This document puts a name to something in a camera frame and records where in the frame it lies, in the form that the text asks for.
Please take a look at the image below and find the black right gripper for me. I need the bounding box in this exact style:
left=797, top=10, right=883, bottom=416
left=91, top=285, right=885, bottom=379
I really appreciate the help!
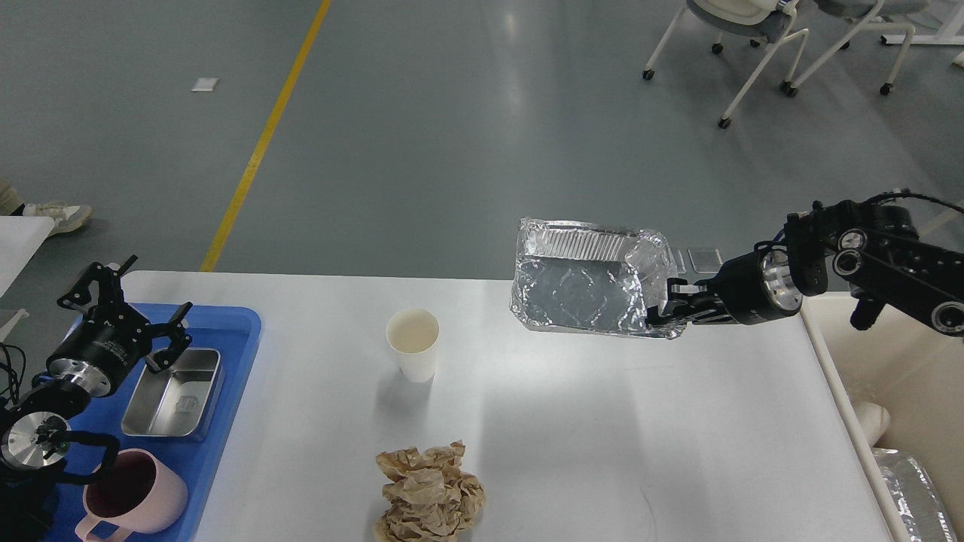
left=646, top=249, right=804, bottom=328

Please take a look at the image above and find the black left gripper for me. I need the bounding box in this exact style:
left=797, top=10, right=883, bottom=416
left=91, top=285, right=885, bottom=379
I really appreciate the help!
left=46, top=254, right=194, bottom=397

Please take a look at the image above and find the stainless steel rectangular container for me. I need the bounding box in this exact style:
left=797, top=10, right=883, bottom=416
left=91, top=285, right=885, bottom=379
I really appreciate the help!
left=120, top=348, right=224, bottom=442

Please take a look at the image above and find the aluminium foil tray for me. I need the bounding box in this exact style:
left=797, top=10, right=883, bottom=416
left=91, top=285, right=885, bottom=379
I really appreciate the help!
left=510, top=217, right=685, bottom=340

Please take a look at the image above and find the pink plastic mug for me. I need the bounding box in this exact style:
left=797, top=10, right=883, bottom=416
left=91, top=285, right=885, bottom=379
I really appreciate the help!
left=75, top=449, right=188, bottom=541

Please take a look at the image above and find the white paper cup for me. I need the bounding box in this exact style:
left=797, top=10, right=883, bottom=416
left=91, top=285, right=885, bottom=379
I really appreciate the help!
left=386, top=308, right=440, bottom=383

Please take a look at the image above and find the brown paper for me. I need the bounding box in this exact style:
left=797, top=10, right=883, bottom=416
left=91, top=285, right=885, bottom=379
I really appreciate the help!
left=373, top=440, right=487, bottom=541

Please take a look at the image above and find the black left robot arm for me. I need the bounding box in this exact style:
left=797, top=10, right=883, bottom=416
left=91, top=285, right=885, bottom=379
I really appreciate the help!
left=2, top=256, right=192, bottom=541

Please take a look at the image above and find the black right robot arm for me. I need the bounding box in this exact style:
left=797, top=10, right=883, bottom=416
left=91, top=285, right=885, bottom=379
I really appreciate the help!
left=646, top=190, right=963, bottom=337

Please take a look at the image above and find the left floor socket plate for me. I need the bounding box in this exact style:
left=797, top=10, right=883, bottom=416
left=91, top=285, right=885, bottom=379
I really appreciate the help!
left=673, top=249, right=688, bottom=276

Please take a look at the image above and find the floor socket plate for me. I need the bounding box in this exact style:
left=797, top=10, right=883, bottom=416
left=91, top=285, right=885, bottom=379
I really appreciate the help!
left=686, top=248, right=724, bottom=275
left=673, top=249, right=688, bottom=276

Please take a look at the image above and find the right floor socket plate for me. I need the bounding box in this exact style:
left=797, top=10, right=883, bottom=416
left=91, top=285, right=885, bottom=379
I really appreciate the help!
left=686, top=248, right=724, bottom=275

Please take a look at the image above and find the blue plastic tray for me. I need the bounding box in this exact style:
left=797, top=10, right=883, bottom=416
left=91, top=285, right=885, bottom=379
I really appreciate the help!
left=41, top=306, right=261, bottom=541

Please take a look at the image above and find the person in khaki trousers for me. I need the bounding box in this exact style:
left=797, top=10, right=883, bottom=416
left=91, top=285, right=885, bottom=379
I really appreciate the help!
left=1, top=181, right=93, bottom=237

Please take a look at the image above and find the white side table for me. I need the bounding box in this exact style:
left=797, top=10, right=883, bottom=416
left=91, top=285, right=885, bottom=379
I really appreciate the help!
left=1, top=216, right=54, bottom=297

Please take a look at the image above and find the beige plastic bin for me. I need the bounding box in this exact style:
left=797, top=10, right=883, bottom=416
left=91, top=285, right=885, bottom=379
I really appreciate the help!
left=800, top=292, right=963, bottom=541

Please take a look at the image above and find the white office chair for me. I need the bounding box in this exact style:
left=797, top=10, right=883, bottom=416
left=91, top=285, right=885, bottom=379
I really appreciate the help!
left=641, top=1, right=810, bottom=129
left=780, top=1, right=931, bottom=97

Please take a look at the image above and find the foil tray inside bin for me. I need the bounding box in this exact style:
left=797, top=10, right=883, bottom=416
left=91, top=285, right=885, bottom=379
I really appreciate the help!
left=872, top=447, right=959, bottom=541

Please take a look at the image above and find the black cable at left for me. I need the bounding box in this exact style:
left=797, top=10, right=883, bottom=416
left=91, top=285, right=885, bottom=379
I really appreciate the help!
left=0, top=341, right=28, bottom=407

